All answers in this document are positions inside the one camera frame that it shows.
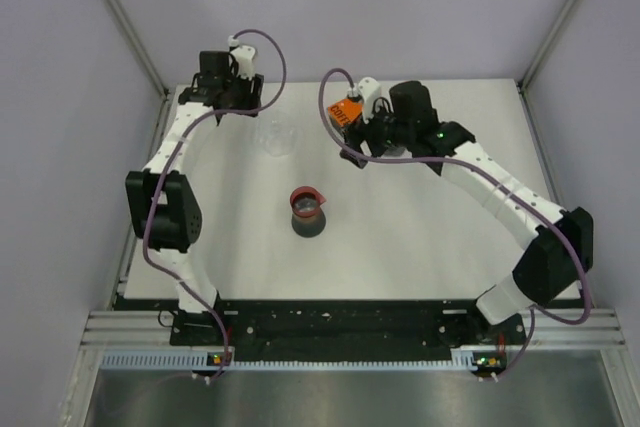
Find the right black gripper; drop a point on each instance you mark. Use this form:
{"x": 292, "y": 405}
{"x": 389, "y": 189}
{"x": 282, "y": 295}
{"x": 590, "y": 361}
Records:
{"x": 360, "y": 133}

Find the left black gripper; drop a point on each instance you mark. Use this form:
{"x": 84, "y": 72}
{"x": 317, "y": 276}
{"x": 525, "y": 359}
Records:
{"x": 249, "y": 99}

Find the orange coffee filter box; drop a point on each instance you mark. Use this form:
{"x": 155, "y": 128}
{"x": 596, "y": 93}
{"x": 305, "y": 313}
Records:
{"x": 344, "y": 113}

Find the glass carafe with red rim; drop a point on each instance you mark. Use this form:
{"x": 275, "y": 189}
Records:
{"x": 307, "y": 219}

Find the clear glass dripper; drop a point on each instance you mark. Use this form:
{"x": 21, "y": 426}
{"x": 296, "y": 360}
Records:
{"x": 276, "y": 134}

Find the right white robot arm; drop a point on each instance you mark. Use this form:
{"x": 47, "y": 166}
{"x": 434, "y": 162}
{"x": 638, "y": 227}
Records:
{"x": 557, "y": 243}

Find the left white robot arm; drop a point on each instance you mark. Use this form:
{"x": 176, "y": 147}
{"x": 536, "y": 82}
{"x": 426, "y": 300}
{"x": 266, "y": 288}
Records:
{"x": 164, "y": 211}

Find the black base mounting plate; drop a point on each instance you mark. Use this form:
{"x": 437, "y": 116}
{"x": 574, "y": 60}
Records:
{"x": 344, "y": 330}

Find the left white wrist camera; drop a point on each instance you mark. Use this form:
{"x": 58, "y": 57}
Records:
{"x": 244, "y": 56}

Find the aluminium frame rail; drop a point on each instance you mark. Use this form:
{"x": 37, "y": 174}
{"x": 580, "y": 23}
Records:
{"x": 147, "y": 329}

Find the grey slotted cable duct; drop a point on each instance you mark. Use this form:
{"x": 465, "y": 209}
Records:
{"x": 208, "y": 362}

